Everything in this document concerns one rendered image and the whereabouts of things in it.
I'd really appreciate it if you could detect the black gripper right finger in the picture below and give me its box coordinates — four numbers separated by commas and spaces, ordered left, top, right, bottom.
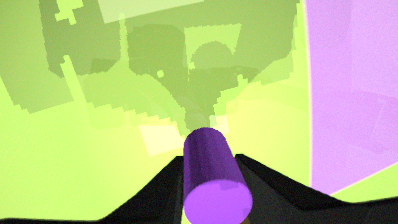
235, 153, 398, 224

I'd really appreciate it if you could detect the purple cylinder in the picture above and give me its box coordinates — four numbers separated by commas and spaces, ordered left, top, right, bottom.
183, 127, 253, 224

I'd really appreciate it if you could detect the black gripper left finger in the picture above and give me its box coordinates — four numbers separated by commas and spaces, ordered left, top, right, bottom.
0, 156, 184, 224

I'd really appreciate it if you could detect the tan wooden block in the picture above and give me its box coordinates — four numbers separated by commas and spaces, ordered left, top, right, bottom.
239, 216, 250, 224

